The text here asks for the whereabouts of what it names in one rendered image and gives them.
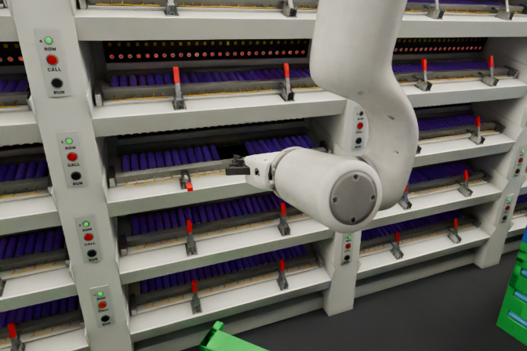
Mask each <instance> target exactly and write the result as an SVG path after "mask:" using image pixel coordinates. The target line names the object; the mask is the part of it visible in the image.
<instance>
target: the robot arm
mask: <svg viewBox="0 0 527 351"><path fill-rule="evenodd" d="M406 3H407V0H319V1H318V10H317V16H316V21H315V26H314V34H313V39H312V44H311V54H310V74H311V78H312V80H313V82H314V83H315V84H316V85H317V86H319V87H320V88H322V89H324V90H326V91H328V92H331V93H334V94H336V95H338V96H342V97H344V98H347V99H349V100H352V101H355V102H356V103H358V104H359V105H360V106H361V107H362V108H363V110H364V111H365V114H366V116H367V118H368V123H369V135H368V141H367V146H366V148H365V152H364V154H363V155H362V156H347V155H337V154H328V153H324V152H320V151H316V150H310V149H306V148H303V147H289V148H286V149H284V150H283V149H278V152H274V153H267V154H257V155H251V156H247V157H245V158H242V157H241V156H239V155H237V154H234V160H232V161H231V162H232V163H230V164H229V166H228V167H226V168H225V171H226V176H239V175H246V176H245V181H246V182H247V183H248V184H250V185H252V186H255V187H257V188H260V189H262V190H269V191H274V193H275V194H276V195H277V196H278V197H280V198H281V199H282V200H284V201H286V202H287V203H289V204H291V205H292V206H293V207H295V208H297V209H299V210H300V211H302V212H303V213H305V214H307V215H309V216H310V217H311V218H313V219H315V220H316V221H318V222H320V223H321V224H322V225H324V226H326V227H328V228H329V229H331V230H333V231H335V232H337V233H354V232H357V231H359V230H361V229H363V228H364V227H366V226H367V225H368V224H369V223H370V222H371V221H372V220H373V219H374V217H375V216H376V213H377V212H379V211H383V210H387V209H389V208H392V207H393V206H395V205H396V204H397V203H398V202H399V200H400V199H401V197H402V195H403V193H404V191H405V188H406V186H407V183H408V181H409V177H410V174H411V171H412V168H413V163H414V160H415V156H416V150H417V146H418V139H419V129H418V123H417V119H416V114H415V111H414V109H413V106H412V104H411V103H410V101H409V99H408V97H407V95H406V94H405V92H404V91H403V89H402V87H401V86H400V85H399V83H398V81H397V80H396V78H395V76H394V73H393V71H392V66H391V61H392V55H393V51H394V47H395V43H396V40H397V37H398V32H399V29H400V26H401V22H402V17H403V15H404V11H405V7H406ZM243 163H245V167H243Z"/></svg>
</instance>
